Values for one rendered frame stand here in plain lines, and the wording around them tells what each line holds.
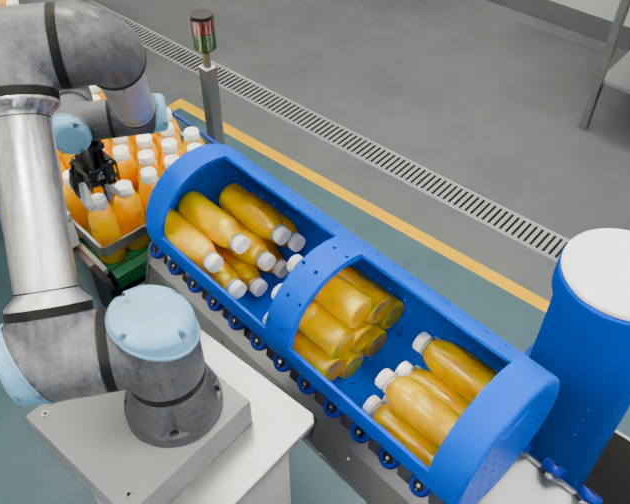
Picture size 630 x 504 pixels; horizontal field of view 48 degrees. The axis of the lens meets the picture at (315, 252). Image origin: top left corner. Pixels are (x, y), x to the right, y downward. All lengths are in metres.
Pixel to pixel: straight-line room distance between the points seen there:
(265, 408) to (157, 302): 0.32
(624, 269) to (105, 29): 1.19
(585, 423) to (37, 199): 1.40
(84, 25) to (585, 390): 1.34
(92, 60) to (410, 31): 3.69
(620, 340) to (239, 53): 3.18
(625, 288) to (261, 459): 0.89
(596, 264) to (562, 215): 1.72
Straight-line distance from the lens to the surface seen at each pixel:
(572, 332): 1.69
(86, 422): 1.17
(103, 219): 1.73
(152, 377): 0.99
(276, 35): 4.52
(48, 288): 1.00
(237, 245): 1.49
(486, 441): 1.15
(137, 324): 0.96
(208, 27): 2.02
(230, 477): 1.16
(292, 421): 1.20
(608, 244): 1.75
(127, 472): 1.11
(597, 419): 1.91
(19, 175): 1.01
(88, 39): 1.02
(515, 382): 1.19
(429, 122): 3.81
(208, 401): 1.09
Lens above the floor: 2.18
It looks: 46 degrees down
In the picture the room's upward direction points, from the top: straight up
